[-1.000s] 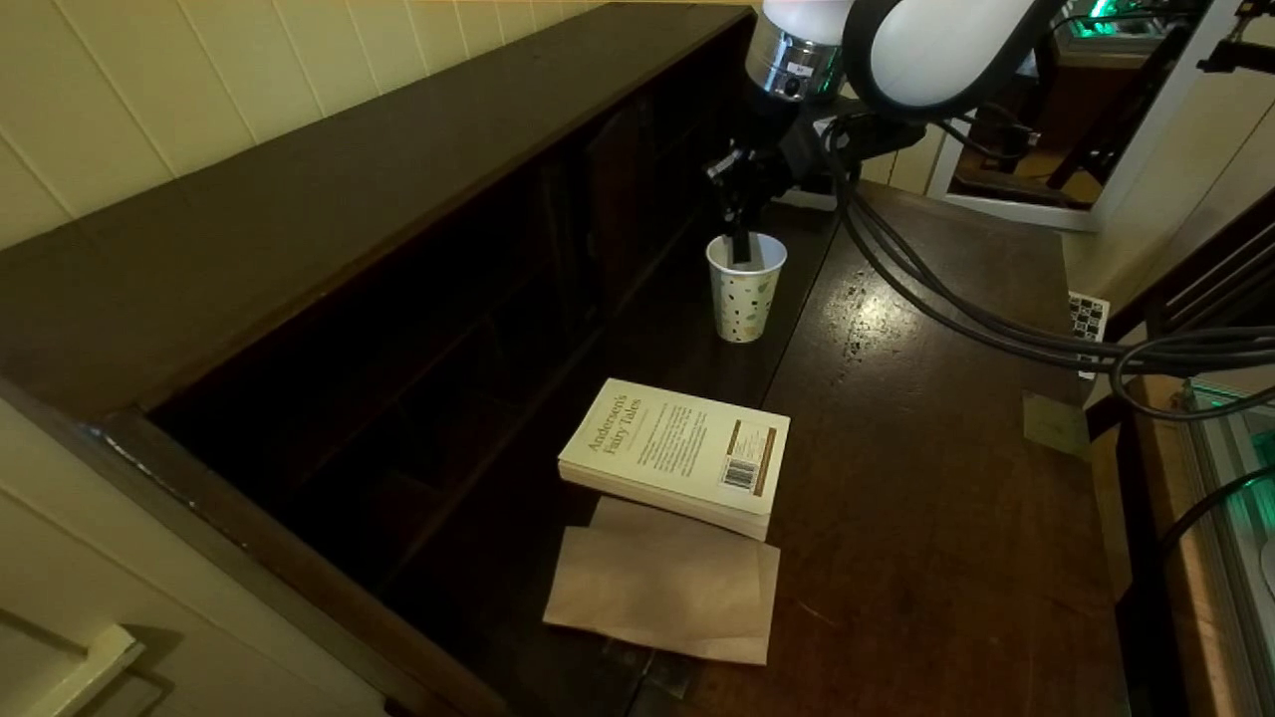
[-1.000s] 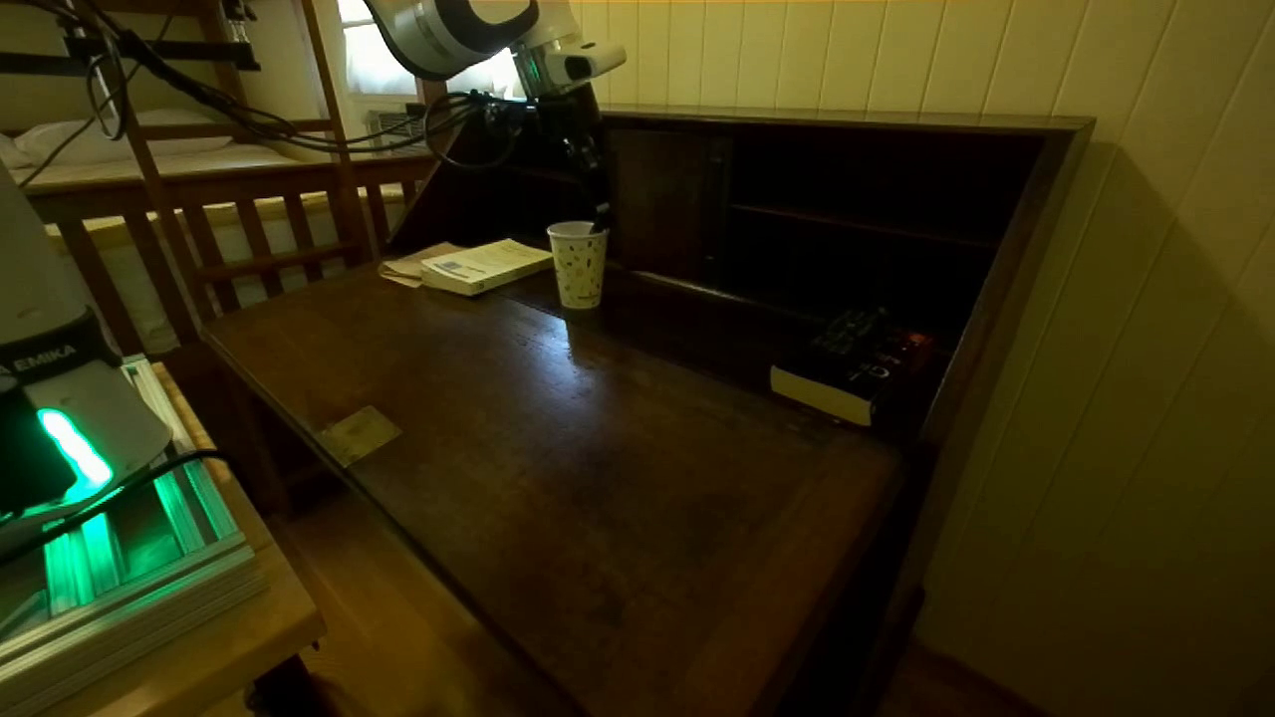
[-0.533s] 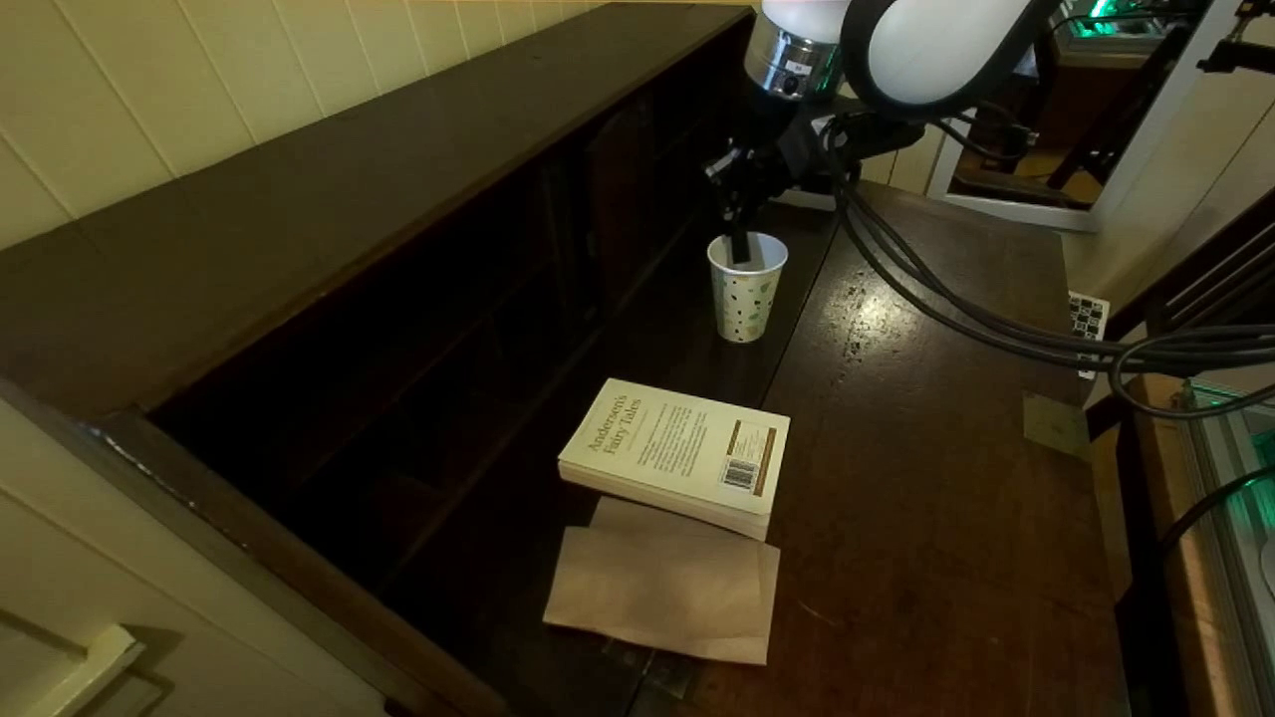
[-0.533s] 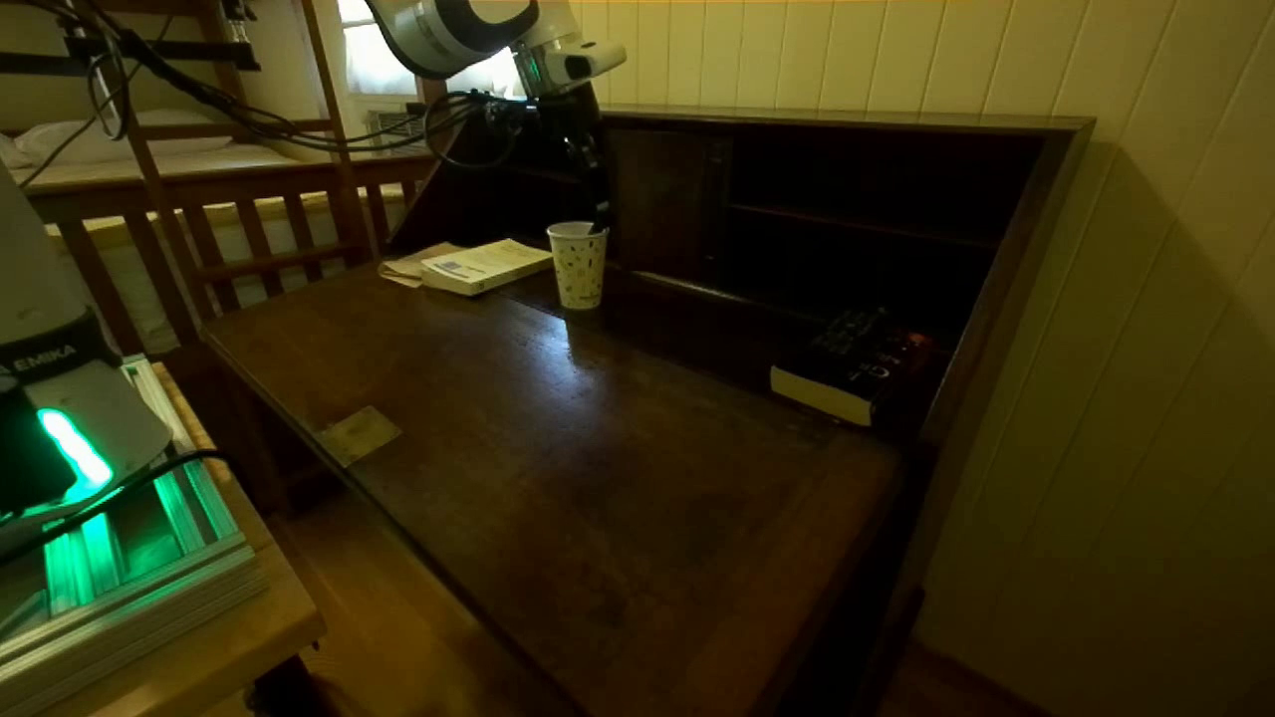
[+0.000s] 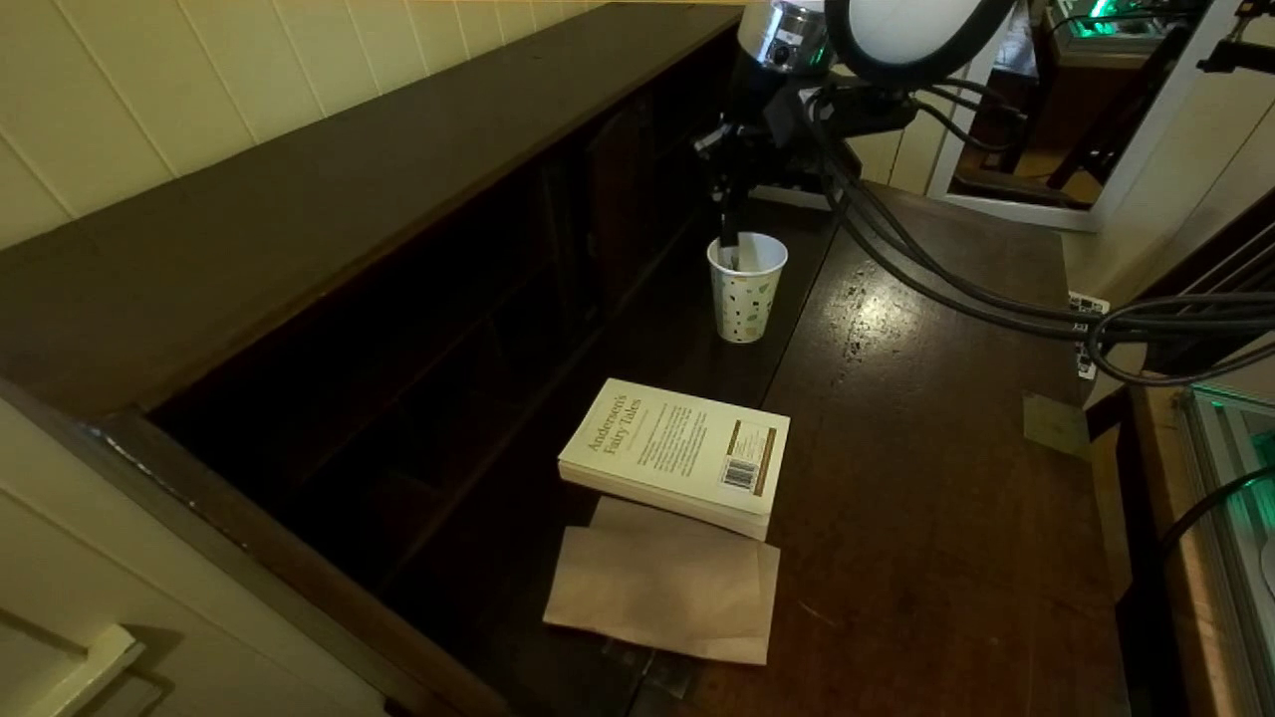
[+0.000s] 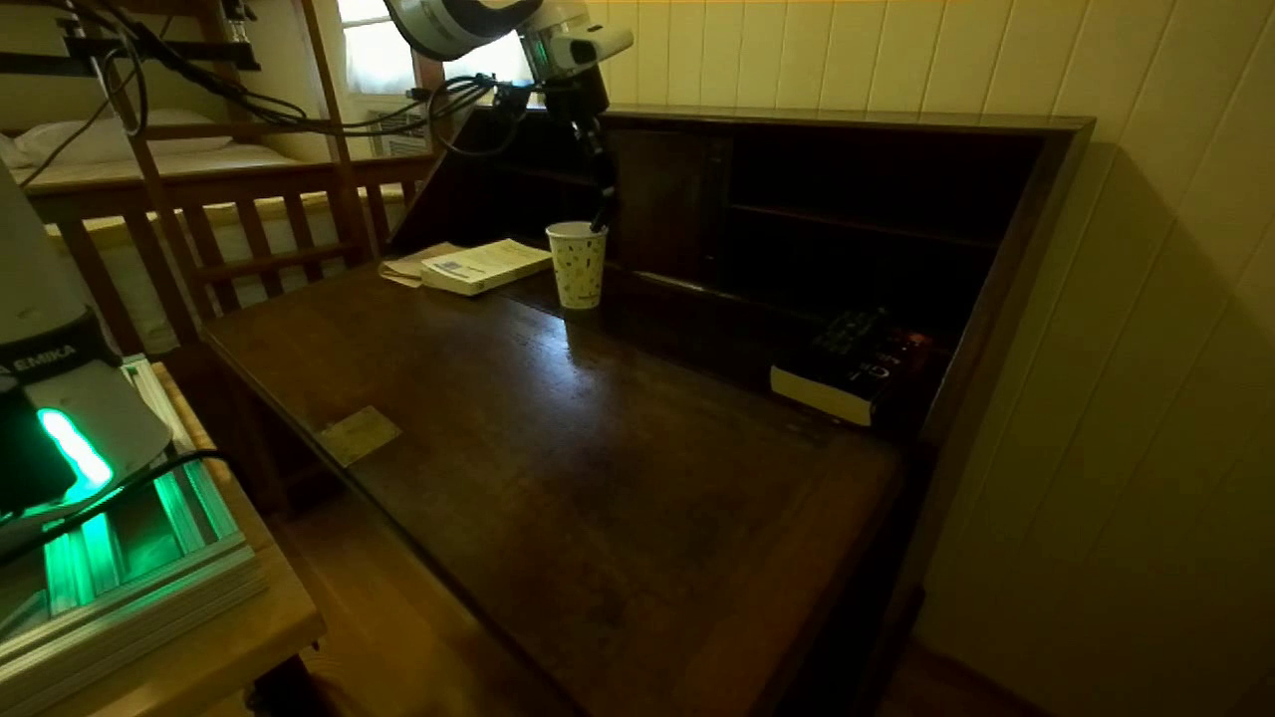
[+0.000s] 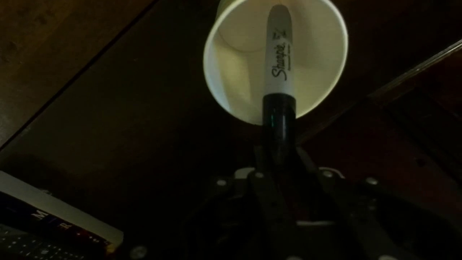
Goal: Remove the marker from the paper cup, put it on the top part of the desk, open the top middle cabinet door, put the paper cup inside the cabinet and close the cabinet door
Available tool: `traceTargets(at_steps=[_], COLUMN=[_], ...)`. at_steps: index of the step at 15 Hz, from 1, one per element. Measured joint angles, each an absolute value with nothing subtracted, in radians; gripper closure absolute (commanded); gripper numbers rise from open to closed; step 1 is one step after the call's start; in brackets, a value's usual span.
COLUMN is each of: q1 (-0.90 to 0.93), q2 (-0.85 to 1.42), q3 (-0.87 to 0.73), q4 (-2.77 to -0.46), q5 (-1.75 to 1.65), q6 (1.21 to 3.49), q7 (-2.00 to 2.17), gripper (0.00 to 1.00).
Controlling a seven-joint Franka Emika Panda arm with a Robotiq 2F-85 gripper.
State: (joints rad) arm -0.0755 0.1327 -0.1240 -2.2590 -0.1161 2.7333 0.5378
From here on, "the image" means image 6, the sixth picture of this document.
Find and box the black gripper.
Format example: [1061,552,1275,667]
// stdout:
[535,62,626,214]

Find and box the small dark cabinet door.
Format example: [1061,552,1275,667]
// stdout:
[611,123,732,286]

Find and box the white dotted paper cup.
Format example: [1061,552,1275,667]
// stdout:
[541,217,612,313]

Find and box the dark wooden secretary desk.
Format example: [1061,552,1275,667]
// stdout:
[195,102,1098,717]

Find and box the beige label on desk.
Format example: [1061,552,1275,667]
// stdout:
[316,400,406,468]

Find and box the white paperback book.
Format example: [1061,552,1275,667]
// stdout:
[420,234,554,297]

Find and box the bright window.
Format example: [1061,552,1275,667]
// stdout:
[332,0,538,100]

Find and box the black remote control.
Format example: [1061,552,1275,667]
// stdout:
[808,306,935,388]

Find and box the wooden bunk ladder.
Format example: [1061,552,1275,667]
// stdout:
[63,0,392,335]

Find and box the light wooden side table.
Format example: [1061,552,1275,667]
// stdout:
[0,353,332,717]

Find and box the green lit robot mounting stand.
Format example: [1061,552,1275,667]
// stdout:
[0,350,264,708]

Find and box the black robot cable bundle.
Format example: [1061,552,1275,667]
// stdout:
[0,0,501,189]

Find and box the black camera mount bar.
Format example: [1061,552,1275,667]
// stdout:
[0,34,264,78]

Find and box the thin black base cable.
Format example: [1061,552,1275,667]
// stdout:
[0,445,231,564]

